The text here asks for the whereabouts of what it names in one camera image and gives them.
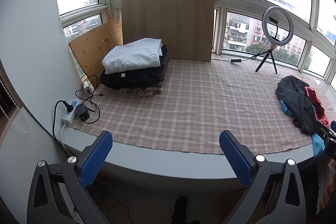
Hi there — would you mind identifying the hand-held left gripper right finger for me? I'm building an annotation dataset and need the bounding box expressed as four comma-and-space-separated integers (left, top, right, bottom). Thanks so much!
219, 130, 307, 224

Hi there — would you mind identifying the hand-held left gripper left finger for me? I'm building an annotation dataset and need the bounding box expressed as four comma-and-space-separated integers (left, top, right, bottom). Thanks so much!
27, 131, 113, 224

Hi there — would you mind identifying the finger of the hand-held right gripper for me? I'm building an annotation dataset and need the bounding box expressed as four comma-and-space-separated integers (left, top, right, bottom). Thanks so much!
312, 120, 336, 142

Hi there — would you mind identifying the red garment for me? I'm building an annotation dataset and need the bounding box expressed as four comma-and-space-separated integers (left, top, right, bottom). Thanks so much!
304, 86, 331, 128

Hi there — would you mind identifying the blue garment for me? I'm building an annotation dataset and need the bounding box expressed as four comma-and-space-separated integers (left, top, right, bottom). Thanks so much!
279, 99, 326, 160

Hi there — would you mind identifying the dark grey garment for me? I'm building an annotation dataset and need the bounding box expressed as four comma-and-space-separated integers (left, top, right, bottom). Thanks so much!
275, 76, 319, 135

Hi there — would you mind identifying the black power adapter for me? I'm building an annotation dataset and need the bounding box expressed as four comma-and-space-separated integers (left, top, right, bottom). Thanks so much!
77, 103, 90, 123

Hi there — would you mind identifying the white power strip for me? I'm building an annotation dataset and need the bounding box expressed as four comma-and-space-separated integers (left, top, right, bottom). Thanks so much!
61, 99, 80, 125

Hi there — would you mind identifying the white charger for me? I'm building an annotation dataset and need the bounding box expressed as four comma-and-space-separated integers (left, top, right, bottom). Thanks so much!
82, 82, 93, 96

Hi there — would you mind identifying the pink plaid cloth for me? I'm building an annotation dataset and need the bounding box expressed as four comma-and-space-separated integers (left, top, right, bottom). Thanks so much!
70, 57, 336, 155

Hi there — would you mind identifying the folded beige garment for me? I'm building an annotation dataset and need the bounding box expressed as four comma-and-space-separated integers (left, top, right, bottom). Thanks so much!
115, 81, 163, 97

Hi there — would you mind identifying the folded black garment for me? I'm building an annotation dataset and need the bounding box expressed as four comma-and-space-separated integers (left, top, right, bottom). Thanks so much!
100, 46, 168, 89

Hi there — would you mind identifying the black mini tripod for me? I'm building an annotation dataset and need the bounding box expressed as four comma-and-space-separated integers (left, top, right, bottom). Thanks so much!
255, 44, 278, 74

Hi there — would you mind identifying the folded white garment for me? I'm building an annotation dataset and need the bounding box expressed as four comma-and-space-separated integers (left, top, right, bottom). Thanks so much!
102, 38, 163, 75

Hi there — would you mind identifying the pine wood plank panel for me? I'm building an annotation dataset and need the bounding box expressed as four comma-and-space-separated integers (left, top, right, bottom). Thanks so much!
68, 7, 124, 83

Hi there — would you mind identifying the folded brown garment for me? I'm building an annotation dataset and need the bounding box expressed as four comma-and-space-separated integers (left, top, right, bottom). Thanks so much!
160, 55, 171, 75

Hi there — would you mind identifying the black phone holder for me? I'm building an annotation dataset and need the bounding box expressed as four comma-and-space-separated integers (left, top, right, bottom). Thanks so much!
268, 17, 279, 42

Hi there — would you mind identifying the light wooden board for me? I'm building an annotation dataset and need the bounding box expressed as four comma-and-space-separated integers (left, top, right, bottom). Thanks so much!
121, 0, 215, 62

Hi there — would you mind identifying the white power strip cable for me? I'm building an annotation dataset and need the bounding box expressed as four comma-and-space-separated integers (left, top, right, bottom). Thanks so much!
60, 123, 69, 152

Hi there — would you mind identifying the black charger with cable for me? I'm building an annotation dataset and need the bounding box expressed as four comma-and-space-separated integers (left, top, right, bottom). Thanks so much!
75, 75, 105, 125

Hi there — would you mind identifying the ring light cable with remote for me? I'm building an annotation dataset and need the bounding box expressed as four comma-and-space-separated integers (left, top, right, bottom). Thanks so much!
211, 49, 269, 64

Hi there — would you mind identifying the white beaded blind cord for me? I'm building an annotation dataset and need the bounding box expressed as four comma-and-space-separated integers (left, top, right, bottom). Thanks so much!
0, 80, 29, 134

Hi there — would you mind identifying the white ring light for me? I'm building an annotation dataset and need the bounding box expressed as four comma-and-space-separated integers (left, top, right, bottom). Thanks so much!
262, 7, 291, 45

